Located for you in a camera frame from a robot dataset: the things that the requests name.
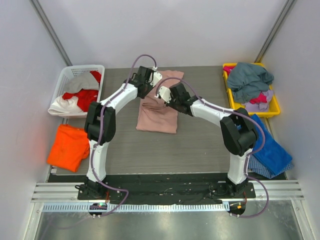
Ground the magenta cloth in bin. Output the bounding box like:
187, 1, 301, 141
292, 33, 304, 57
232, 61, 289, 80
223, 65, 272, 105

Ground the grey cloth in basket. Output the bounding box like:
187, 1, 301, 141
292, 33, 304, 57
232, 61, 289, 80
63, 72, 101, 94

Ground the grey blue t shirt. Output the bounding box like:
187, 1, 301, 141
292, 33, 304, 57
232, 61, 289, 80
226, 61, 275, 104

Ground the yellow plastic bin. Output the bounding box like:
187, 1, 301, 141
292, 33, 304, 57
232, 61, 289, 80
222, 63, 281, 118

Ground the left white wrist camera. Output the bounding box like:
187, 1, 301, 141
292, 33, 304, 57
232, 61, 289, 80
148, 66, 163, 87

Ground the white slotted cable duct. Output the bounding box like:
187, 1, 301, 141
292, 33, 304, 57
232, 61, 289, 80
42, 202, 230, 213

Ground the white cloth in basket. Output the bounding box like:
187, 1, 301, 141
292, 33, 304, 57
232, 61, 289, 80
48, 95, 84, 117

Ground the pink printed t shirt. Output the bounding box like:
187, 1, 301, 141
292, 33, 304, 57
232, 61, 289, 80
135, 70, 185, 135

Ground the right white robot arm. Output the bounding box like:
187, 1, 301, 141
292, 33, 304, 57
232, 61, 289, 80
158, 83, 259, 198

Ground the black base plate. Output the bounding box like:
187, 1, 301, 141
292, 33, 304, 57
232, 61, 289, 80
48, 173, 256, 205

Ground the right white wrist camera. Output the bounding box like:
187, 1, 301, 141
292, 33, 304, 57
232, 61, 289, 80
155, 86, 172, 104

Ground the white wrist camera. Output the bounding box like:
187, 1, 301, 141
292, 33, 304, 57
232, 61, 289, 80
148, 66, 163, 87
155, 86, 172, 104

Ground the white plastic basket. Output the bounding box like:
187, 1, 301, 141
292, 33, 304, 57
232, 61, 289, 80
50, 64, 105, 119

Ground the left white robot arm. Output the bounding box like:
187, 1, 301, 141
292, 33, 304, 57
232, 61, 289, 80
75, 66, 162, 200

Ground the lilac cloth in bin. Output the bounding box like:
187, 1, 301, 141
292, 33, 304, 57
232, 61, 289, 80
244, 89, 274, 113

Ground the red cloth in basket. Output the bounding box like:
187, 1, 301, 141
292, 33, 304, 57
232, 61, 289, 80
62, 71, 102, 112

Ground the blue folded t shirt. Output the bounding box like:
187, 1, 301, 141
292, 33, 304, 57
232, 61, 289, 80
251, 114, 293, 174

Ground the blue checkered shirt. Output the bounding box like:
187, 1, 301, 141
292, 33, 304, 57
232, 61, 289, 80
248, 155, 294, 179

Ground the orange folded t shirt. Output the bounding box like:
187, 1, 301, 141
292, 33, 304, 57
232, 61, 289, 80
47, 124, 90, 173

